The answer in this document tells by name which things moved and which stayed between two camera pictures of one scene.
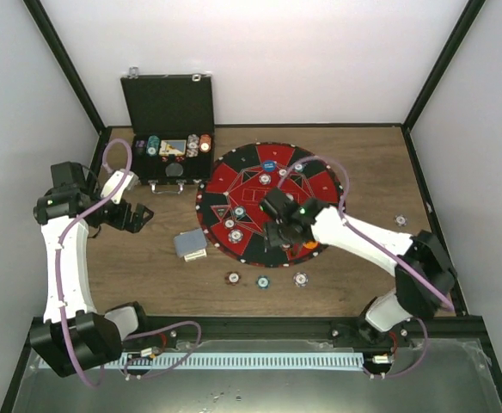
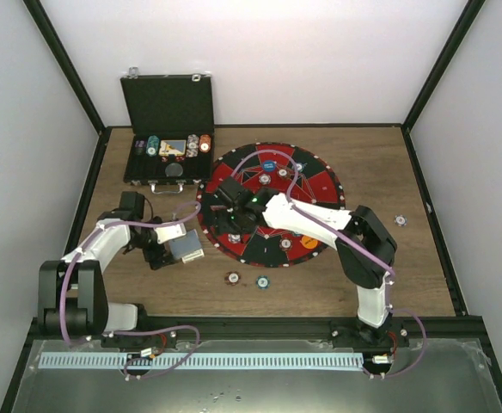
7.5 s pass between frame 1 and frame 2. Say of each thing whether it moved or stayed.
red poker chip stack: stayed
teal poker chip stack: stayed
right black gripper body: moved
